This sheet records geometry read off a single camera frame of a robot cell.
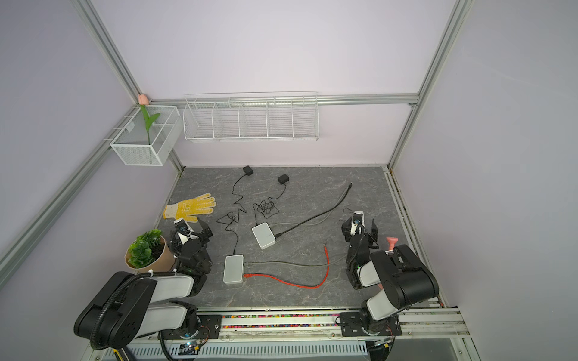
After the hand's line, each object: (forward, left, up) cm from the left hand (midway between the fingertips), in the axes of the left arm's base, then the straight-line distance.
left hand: (188, 226), depth 84 cm
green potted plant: (-11, +10, +2) cm, 14 cm away
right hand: (-1, -68, -3) cm, 68 cm away
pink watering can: (-10, -75, -1) cm, 76 cm away
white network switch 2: (0, -27, -12) cm, 29 cm away
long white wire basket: (+45, -24, +17) cm, 53 cm away
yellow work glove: (+16, +9, -12) cm, 22 cm away
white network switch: (-13, -16, -12) cm, 24 cm away
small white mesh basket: (+32, +16, +18) cm, 40 cm away
